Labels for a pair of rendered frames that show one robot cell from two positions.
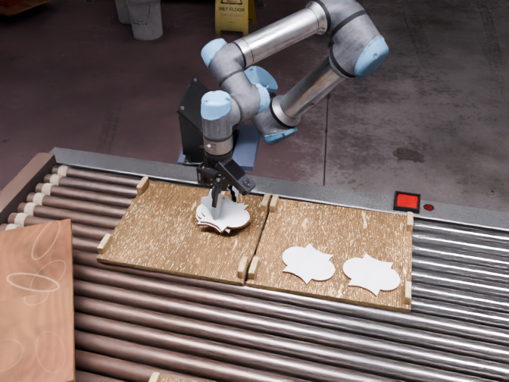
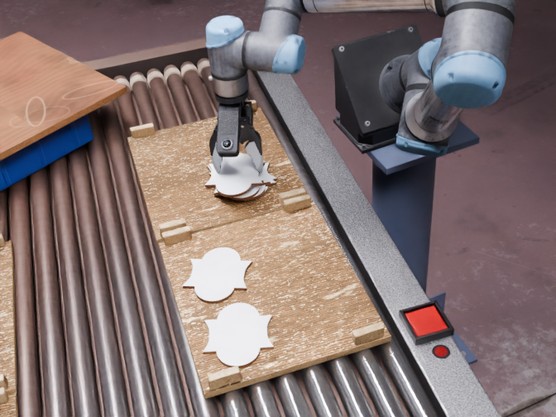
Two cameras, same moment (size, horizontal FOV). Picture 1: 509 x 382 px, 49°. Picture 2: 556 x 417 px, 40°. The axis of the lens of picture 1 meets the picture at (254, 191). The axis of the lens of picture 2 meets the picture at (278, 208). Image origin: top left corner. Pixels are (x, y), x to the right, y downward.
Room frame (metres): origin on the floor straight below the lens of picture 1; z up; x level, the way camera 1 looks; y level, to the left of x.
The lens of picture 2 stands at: (0.64, -1.15, 2.01)
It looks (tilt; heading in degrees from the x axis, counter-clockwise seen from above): 40 degrees down; 62
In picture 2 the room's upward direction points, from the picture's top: 5 degrees counter-clockwise
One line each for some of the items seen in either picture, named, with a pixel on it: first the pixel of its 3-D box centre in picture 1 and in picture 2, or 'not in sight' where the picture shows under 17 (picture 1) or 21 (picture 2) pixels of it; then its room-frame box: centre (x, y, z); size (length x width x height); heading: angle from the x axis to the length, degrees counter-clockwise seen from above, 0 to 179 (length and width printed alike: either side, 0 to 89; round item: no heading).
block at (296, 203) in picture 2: (274, 203); (297, 203); (1.28, -0.06, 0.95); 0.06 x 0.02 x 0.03; 166
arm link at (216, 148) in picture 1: (217, 142); (228, 81); (1.22, 0.09, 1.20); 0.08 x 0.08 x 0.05
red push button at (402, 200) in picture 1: (407, 202); (425, 323); (1.30, -0.46, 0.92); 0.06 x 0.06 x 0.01; 74
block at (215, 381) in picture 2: (407, 292); (224, 377); (0.92, -0.37, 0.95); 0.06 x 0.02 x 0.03; 166
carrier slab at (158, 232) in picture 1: (188, 227); (213, 169); (1.20, 0.19, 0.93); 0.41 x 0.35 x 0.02; 76
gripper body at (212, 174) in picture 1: (217, 166); (233, 112); (1.23, 0.10, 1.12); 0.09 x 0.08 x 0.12; 55
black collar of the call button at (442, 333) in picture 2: (407, 201); (425, 322); (1.30, -0.46, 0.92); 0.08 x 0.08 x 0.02; 74
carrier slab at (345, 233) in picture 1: (334, 249); (266, 288); (1.10, -0.22, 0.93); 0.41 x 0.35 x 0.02; 76
